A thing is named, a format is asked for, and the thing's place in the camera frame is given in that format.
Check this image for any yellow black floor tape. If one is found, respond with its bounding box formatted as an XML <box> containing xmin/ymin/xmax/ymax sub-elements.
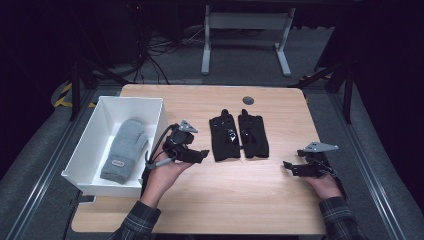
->
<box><xmin>54</xmin><ymin>82</ymin><xmax>98</xmax><ymax>109</ymax></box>

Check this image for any grey mitten with label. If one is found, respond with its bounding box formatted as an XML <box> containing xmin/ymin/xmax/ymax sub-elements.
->
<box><xmin>99</xmin><ymin>118</ymin><xmax>150</xmax><ymax>185</ymax></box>

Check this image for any person's left hand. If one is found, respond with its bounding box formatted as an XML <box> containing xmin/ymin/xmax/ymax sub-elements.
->
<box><xmin>139</xmin><ymin>141</ymin><xmax>195</xmax><ymax>209</ymax></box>

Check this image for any white box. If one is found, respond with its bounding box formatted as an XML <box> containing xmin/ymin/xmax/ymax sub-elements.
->
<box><xmin>61</xmin><ymin>95</ymin><xmax>169</xmax><ymax>198</ymax></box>

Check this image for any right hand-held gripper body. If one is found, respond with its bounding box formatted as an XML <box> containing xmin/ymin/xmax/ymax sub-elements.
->
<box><xmin>296</xmin><ymin>141</ymin><xmax>340</xmax><ymax>178</ymax></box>

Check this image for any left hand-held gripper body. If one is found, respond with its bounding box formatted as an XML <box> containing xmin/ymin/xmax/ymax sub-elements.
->
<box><xmin>162</xmin><ymin>119</ymin><xmax>199</xmax><ymax>162</ymax></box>

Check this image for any person's right hand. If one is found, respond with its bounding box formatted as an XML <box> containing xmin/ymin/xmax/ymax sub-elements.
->
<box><xmin>303</xmin><ymin>173</ymin><xmax>344</xmax><ymax>201</ymax></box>

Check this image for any aluminium floor rail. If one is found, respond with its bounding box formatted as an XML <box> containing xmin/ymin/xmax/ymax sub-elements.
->
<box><xmin>5</xmin><ymin>89</ymin><xmax>98</xmax><ymax>240</ymax></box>
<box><xmin>328</xmin><ymin>93</ymin><xmax>406</xmax><ymax>240</ymax></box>

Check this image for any black glove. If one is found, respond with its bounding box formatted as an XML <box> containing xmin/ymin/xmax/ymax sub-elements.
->
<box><xmin>208</xmin><ymin>108</ymin><xmax>242</xmax><ymax>163</ymax></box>
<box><xmin>237</xmin><ymin>108</ymin><xmax>270</xmax><ymax>159</ymax></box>

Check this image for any white metal desk frame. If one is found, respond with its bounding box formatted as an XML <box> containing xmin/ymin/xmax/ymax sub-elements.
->
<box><xmin>200</xmin><ymin>4</ymin><xmax>297</xmax><ymax>78</ymax></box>

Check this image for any tangle of black floor cables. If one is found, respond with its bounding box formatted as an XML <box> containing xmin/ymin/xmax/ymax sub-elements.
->
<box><xmin>131</xmin><ymin>3</ymin><xmax>208</xmax><ymax>85</ymax></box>

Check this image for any black metal stand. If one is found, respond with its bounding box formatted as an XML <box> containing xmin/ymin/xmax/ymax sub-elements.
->
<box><xmin>288</xmin><ymin>59</ymin><xmax>355</xmax><ymax>125</ymax></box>
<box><xmin>69</xmin><ymin>54</ymin><xmax>132</xmax><ymax>122</ymax></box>

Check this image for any right hand-held gripper cable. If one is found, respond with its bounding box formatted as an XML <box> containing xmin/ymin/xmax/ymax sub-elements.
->
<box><xmin>328</xmin><ymin>168</ymin><xmax>349</xmax><ymax>201</ymax></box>

